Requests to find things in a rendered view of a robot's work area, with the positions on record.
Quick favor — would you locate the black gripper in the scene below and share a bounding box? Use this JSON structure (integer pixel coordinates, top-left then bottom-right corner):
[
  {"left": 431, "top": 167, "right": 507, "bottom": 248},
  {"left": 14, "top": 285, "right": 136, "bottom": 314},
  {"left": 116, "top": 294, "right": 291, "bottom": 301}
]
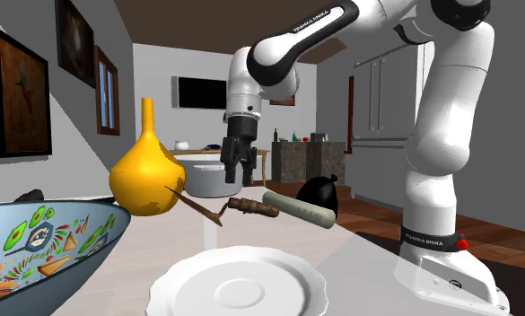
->
[{"left": 220, "top": 112, "right": 262, "bottom": 185}]

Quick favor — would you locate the grey round pot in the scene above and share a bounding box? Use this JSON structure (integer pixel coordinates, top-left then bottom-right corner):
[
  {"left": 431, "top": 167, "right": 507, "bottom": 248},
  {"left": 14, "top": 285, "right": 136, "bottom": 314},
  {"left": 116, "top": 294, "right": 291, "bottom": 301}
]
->
[{"left": 174, "top": 154, "right": 246, "bottom": 199}]

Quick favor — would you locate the rusty brown trowel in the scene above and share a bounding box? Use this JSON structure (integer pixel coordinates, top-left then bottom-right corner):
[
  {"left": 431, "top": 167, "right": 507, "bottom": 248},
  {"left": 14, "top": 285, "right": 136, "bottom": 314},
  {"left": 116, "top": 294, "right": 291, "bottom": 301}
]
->
[{"left": 163, "top": 185, "right": 281, "bottom": 228}]

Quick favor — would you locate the dark stone counter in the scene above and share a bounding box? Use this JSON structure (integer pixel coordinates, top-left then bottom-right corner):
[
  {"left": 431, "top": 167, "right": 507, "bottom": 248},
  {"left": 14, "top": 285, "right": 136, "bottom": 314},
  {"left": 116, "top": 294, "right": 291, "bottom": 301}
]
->
[{"left": 270, "top": 127, "right": 347, "bottom": 185}]

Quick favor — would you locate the grey-green cylinder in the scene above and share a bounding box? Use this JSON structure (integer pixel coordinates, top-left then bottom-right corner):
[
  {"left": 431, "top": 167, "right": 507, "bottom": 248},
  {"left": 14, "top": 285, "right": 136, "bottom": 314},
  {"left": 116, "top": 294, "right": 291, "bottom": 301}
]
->
[{"left": 261, "top": 189, "right": 337, "bottom": 230}]

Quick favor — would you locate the black round vase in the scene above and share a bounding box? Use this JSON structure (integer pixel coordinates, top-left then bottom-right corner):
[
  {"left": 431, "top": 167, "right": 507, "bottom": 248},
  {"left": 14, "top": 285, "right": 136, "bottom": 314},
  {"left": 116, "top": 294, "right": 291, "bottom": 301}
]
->
[{"left": 295, "top": 173, "right": 340, "bottom": 219}]

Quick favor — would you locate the yellow long-necked vase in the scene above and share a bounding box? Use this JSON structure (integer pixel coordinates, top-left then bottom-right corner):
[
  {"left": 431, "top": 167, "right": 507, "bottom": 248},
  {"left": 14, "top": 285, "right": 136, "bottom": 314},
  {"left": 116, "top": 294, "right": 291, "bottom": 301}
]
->
[{"left": 109, "top": 97, "right": 187, "bottom": 217}]

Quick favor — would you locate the white scalloped plate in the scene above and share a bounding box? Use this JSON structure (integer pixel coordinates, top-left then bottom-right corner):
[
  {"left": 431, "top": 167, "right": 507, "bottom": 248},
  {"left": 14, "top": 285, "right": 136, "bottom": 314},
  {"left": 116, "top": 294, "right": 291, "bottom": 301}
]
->
[{"left": 145, "top": 245, "right": 329, "bottom": 316}]

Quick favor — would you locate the brown-framed window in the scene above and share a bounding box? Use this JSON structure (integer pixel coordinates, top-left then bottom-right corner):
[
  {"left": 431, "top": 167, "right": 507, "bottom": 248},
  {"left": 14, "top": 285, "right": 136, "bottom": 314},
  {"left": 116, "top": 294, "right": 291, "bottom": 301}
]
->
[{"left": 93, "top": 44, "right": 121, "bottom": 136}]

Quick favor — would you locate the grey refrigerator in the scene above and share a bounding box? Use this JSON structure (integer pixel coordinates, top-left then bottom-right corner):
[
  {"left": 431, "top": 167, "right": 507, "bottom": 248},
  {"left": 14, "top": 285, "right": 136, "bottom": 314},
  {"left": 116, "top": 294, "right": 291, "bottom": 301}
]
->
[{"left": 350, "top": 42, "right": 426, "bottom": 209}]

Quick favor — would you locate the dark grey lump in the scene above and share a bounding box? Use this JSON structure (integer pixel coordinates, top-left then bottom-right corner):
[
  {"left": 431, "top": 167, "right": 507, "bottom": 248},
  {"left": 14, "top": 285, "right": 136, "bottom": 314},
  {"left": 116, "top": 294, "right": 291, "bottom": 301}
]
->
[{"left": 12, "top": 188, "right": 46, "bottom": 203}]

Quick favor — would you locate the blue patterned bowl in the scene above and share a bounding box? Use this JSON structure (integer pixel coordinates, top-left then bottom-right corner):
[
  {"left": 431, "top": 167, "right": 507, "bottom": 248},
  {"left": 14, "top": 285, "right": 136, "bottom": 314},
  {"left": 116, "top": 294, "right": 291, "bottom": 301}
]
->
[{"left": 0, "top": 198, "right": 132, "bottom": 316}]

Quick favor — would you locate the black wall television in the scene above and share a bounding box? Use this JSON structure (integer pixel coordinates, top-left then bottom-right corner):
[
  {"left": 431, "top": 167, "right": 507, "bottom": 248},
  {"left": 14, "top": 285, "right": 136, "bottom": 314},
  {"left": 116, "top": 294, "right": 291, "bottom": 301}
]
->
[{"left": 171, "top": 75, "right": 229, "bottom": 110}]

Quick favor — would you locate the dark wall picture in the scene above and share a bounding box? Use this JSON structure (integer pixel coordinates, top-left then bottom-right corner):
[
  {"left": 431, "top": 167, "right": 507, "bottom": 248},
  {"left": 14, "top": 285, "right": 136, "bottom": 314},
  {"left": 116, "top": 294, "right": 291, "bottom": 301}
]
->
[{"left": 54, "top": 0, "right": 97, "bottom": 89}]

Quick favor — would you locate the black-framed brown wall picture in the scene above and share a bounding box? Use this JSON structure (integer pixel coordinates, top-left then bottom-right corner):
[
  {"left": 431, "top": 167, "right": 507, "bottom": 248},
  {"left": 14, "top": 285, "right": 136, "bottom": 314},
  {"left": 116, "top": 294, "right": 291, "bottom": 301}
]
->
[{"left": 0, "top": 24, "right": 54, "bottom": 160}]

